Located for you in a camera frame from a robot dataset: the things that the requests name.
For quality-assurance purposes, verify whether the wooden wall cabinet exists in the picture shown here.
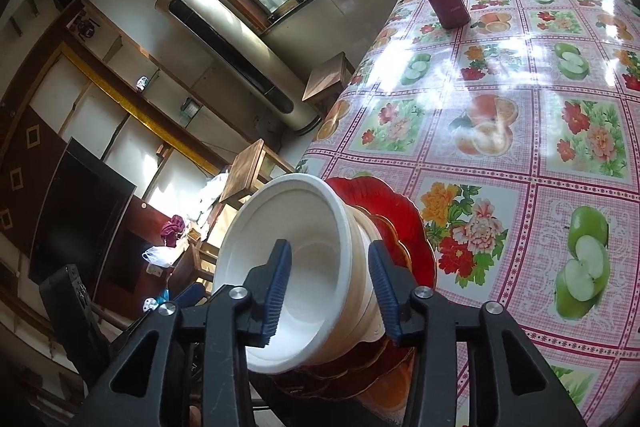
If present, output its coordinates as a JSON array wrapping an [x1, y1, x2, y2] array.
[[0, 0, 236, 288]]

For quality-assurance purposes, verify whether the magenta cloth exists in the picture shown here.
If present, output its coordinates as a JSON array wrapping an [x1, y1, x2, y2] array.
[[160, 215, 186, 248]]

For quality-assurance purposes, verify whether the white plastic bag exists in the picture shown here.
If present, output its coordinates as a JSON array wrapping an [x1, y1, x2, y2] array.
[[142, 245, 176, 268]]

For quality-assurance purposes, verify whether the brown wooden television stand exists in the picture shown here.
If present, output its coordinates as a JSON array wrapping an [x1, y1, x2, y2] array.
[[92, 197, 211, 308]]

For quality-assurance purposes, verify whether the beige standing air conditioner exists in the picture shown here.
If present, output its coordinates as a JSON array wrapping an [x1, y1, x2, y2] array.
[[154, 0, 321, 132]]

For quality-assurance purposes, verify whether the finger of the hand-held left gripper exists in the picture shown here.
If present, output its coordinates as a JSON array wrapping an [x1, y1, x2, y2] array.
[[174, 282, 212, 309]]

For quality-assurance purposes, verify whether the large white bowl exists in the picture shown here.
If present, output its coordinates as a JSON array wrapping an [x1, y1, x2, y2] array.
[[214, 173, 368, 376]]

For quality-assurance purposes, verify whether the white cloth pile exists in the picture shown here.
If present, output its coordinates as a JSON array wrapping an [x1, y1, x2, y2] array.
[[192, 167, 231, 228]]

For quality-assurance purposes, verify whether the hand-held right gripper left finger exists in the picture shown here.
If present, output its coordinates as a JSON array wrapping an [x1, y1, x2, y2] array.
[[72, 239, 293, 427]]

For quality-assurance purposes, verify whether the brown wooden stool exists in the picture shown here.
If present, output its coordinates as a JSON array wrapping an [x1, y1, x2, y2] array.
[[301, 52, 355, 115]]

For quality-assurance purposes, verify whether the light wooden stool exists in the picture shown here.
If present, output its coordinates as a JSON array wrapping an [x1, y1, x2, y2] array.
[[219, 138, 296, 208]]

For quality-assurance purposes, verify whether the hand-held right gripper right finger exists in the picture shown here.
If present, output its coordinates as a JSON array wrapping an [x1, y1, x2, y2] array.
[[369, 239, 586, 427]]

